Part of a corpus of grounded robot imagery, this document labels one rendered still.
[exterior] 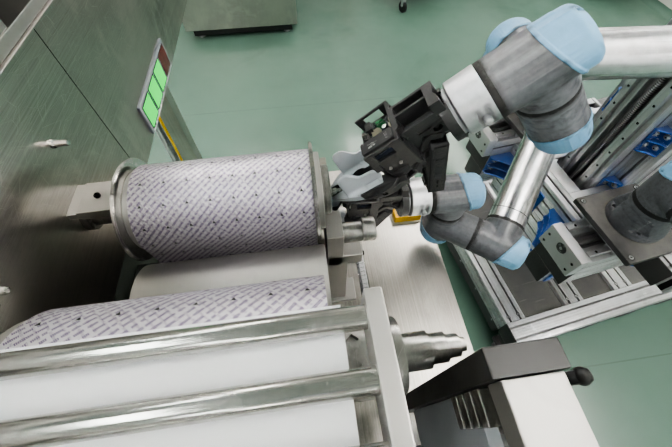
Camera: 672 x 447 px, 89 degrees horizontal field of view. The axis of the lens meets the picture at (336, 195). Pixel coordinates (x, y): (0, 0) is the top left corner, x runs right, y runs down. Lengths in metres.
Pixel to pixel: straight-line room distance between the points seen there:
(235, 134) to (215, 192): 2.01
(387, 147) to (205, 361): 0.30
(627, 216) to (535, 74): 0.84
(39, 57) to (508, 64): 0.56
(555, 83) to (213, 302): 0.40
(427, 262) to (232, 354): 0.68
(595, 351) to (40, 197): 2.02
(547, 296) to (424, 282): 1.01
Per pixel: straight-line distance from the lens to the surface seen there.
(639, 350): 2.18
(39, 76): 0.58
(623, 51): 0.67
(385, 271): 0.84
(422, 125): 0.44
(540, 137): 0.53
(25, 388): 0.29
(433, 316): 0.82
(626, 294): 1.96
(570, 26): 0.44
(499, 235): 0.77
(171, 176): 0.50
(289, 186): 0.45
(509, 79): 0.43
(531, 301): 1.74
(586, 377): 0.34
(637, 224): 1.23
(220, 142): 2.44
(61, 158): 0.57
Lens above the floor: 1.66
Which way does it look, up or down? 55 degrees down
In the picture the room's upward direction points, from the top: straight up
